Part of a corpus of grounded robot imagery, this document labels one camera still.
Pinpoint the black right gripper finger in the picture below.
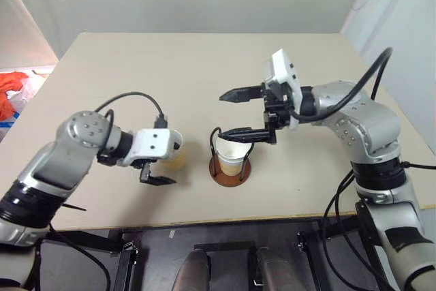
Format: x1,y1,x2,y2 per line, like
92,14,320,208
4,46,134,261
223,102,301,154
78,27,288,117
218,86,266,104
221,127,273,144

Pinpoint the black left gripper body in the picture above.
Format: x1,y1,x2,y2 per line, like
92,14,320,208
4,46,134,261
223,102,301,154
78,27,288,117
131,159,155,183

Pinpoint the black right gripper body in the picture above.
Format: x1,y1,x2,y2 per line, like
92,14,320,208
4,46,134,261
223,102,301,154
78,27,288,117
261,81,294,145

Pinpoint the beige paper cup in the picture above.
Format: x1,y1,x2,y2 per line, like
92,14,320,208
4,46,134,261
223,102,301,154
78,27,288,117
159,141,189,173
219,158,247,177

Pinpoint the white paper cup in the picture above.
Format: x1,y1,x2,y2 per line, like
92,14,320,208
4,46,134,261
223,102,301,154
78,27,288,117
216,137,252,165

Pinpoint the black zip tie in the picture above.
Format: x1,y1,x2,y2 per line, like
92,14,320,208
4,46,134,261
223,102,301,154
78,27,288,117
61,202,87,213

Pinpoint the dark rounded shape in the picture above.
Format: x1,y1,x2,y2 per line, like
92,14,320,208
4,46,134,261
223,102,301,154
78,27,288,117
174,247,211,291
255,245,296,291

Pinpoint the white plastic bag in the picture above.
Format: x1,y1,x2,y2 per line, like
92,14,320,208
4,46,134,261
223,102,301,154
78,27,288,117
5,68,49,117

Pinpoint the orange cloth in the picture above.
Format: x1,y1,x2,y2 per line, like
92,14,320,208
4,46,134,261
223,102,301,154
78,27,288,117
0,72,31,121

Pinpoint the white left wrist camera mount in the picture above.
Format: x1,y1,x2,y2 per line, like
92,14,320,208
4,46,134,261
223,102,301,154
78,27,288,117
122,128,184,170

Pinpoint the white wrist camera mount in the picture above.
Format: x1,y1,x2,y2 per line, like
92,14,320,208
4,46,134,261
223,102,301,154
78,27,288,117
122,128,184,170
263,48,303,132

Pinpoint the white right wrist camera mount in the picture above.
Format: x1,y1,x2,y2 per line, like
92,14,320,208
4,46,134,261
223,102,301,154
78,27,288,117
263,48,303,132

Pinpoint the wire cup holder brown base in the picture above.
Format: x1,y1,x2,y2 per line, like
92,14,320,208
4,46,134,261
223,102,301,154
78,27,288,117
208,127,253,189

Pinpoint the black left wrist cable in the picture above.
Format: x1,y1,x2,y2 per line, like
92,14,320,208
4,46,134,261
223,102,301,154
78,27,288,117
94,91,169,151

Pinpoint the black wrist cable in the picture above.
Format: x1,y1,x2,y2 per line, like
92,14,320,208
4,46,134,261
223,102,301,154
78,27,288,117
291,46,395,124
94,91,169,151

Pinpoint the black metal table frame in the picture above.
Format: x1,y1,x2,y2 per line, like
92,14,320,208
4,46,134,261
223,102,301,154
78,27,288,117
42,218,379,291

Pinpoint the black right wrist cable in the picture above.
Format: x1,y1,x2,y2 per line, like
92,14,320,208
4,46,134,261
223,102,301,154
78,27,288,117
291,46,395,124

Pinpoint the black cable bundle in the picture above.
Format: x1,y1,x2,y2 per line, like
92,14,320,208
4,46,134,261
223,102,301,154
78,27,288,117
321,168,389,291

